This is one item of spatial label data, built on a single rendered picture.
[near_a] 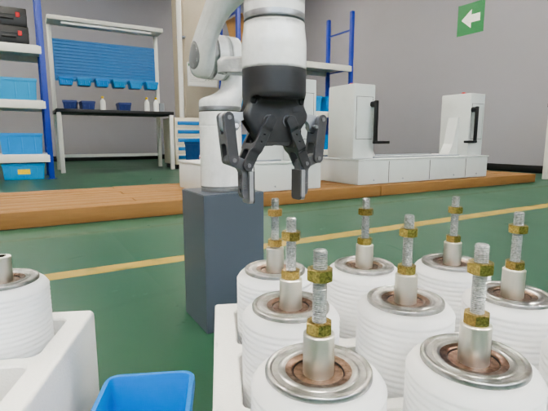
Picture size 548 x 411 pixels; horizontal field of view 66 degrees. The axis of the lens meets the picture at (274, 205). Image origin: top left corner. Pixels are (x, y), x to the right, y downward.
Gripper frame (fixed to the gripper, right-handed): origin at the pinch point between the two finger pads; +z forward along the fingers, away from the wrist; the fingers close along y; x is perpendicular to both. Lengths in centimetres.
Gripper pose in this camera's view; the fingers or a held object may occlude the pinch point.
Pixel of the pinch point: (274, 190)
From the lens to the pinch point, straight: 51.8
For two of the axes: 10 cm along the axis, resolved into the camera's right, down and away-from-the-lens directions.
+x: -4.7, -1.4, 8.7
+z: 0.0, 9.9, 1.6
